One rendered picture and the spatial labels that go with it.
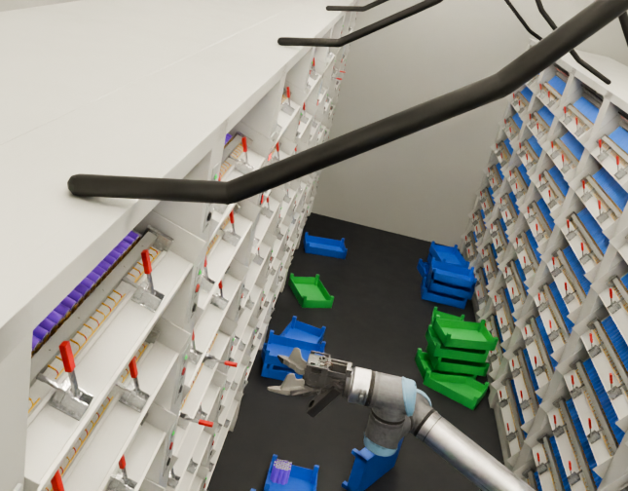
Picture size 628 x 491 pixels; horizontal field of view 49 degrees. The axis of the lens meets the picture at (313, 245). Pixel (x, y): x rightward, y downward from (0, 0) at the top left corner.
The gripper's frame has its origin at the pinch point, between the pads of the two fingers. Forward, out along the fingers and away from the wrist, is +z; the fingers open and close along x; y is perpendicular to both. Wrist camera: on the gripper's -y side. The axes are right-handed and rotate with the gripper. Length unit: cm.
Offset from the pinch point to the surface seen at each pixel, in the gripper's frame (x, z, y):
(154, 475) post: 39.7, 17.2, -3.5
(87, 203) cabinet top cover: 80, 18, 72
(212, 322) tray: -3.3, 17.4, 8.9
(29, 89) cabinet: 43, 43, 73
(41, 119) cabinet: 56, 35, 72
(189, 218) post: 40, 16, 55
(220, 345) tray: -23.2, 17.9, -10.2
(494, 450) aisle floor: -135, -105, -108
